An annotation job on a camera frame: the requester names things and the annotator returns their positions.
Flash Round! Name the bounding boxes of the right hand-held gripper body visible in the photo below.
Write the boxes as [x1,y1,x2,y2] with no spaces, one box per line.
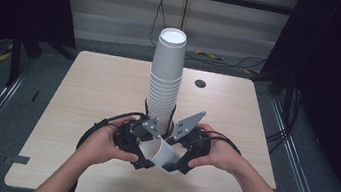
[169,107,218,170]

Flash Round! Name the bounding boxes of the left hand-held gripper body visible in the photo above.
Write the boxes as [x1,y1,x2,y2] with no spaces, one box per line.
[110,111,165,161]

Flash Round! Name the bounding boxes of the single white paper cup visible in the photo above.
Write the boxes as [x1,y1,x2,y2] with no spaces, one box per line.
[136,133,187,176]

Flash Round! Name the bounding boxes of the black wire cup holder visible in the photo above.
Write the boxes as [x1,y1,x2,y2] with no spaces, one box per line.
[139,97,180,139]

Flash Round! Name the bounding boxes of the stack of white paper cups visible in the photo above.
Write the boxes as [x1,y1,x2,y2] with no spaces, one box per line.
[140,24,190,138]

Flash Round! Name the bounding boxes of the person's right hand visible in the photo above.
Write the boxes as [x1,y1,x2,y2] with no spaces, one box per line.
[186,121,249,177]

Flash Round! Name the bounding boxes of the person's left hand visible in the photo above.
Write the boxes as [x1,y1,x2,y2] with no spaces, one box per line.
[75,109,145,173]

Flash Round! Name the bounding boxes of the round black table grommet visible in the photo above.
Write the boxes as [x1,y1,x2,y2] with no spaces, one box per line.
[193,78,208,90]

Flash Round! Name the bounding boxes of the black metal stand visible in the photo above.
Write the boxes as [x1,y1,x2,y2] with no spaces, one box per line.
[3,17,47,92]

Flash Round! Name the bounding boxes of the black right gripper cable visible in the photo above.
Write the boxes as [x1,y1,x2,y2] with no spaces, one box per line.
[194,128,283,192]

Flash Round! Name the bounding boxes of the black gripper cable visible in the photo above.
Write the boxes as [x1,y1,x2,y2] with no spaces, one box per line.
[194,128,283,192]
[63,103,149,192]

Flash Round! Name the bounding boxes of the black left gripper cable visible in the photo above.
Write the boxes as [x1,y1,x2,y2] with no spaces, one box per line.
[63,103,149,192]

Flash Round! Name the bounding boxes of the black floor cable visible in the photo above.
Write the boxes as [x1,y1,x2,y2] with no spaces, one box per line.
[182,46,268,74]

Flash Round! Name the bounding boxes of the bundle of black cables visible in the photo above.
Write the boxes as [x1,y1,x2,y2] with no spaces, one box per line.
[263,85,306,159]

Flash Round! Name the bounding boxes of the right metal floor rail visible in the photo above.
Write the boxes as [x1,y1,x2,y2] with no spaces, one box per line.
[257,95,341,192]

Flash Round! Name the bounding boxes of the black hanging cable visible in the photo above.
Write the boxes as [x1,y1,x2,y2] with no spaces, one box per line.
[147,0,170,48]

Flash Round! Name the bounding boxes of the thin black vertical cable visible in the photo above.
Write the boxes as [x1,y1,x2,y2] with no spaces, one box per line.
[180,0,191,31]

